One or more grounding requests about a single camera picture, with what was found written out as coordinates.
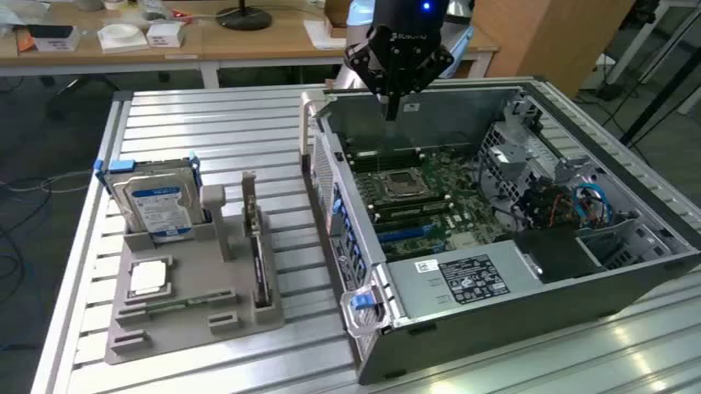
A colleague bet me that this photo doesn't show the wooden desk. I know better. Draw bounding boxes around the wooden desk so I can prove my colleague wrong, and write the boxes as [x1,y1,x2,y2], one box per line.
[0,0,500,89]

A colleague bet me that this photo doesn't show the blue case latch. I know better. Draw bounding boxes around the blue case latch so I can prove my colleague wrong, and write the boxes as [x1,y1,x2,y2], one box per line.
[348,294,375,316]

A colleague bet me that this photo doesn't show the metal CPU socket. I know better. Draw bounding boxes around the metal CPU socket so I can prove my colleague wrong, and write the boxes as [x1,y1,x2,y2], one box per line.
[371,167,427,199]

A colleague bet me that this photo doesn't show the green Dell motherboard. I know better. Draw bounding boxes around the green Dell motherboard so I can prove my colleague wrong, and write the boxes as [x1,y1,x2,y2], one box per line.
[344,143,514,263]

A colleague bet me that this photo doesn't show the installed RAM stick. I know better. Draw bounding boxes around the installed RAM stick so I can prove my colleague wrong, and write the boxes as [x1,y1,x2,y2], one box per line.
[369,195,448,211]
[373,204,451,223]

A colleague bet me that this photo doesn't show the grey power supply unit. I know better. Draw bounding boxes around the grey power supply unit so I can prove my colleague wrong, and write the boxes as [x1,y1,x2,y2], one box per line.
[385,240,544,326]

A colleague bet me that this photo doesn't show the black tripod stand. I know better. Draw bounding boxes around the black tripod stand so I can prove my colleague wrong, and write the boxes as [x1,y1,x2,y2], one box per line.
[594,0,701,147]

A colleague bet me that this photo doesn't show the brown wooden cabinet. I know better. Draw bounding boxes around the brown wooden cabinet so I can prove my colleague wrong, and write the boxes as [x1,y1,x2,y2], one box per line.
[468,0,654,100]

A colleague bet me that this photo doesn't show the Nvidia graphics card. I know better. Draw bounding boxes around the Nvidia graphics card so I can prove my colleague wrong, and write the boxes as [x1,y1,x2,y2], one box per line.
[240,170,275,309]

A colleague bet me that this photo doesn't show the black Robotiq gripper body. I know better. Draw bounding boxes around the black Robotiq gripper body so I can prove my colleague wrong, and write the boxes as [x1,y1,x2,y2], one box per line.
[373,0,448,95]

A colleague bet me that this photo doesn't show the silver CPU chip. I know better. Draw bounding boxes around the silver CPU chip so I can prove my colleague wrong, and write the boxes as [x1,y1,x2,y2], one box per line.
[126,259,169,300]

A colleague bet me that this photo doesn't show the white box with black lid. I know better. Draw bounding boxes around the white box with black lid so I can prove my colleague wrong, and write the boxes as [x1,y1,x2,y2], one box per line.
[25,24,82,53]

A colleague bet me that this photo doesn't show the hard disk in blue caddy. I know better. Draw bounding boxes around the hard disk in blue caddy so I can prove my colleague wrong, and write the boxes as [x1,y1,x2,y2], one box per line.
[94,150,204,248]

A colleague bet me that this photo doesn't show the blue SATA wire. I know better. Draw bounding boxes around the blue SATA wire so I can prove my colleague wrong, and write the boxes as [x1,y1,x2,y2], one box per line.
[571,181,615,226]

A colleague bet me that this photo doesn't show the black floor cables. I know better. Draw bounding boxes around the black floor cables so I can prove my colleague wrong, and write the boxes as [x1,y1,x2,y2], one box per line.
[0,171,92,352]

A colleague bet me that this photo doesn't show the small white cardboard box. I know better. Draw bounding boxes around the small white cardboard box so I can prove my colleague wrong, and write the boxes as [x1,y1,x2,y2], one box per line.
[142,21,185,50]

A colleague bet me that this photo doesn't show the blue expansion slot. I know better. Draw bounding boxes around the blue expansion slot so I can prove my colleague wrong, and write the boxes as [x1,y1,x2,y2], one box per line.
[376,223,439,244]

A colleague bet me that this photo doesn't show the open black PC case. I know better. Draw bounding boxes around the open black PC case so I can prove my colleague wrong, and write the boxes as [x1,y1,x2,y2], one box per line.
[297,76,701,387]

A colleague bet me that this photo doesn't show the grey plastic parts rack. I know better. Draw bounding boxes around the grey plastic parts rack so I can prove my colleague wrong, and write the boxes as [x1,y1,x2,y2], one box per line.
[102,170,285,367]

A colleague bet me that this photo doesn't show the coloured power wire bundle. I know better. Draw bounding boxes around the coloured power wire bundle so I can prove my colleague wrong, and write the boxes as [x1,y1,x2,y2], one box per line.
[514,180,582,229]

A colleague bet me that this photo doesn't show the green loose RAM stick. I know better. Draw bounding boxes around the green loose RAM stick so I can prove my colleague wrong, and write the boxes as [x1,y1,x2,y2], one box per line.
[142,295,224,314]

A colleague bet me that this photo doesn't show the perforated metal disk bay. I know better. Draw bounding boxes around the perforated metal disk bay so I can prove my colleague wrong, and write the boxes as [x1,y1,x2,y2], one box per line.
[473,118,555,206]

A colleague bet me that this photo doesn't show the white paper sheets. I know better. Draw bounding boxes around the white paper sheets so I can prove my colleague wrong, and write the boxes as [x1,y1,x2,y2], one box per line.
[301,18,351,51]

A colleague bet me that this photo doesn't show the black round lamp base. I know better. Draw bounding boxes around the black round lamp base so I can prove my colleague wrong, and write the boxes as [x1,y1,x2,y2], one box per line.
[214,0,273,32]

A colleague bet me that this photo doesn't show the black looped wire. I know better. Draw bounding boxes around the black looped wire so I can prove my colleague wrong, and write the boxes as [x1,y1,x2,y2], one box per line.
[473,162,530,225]

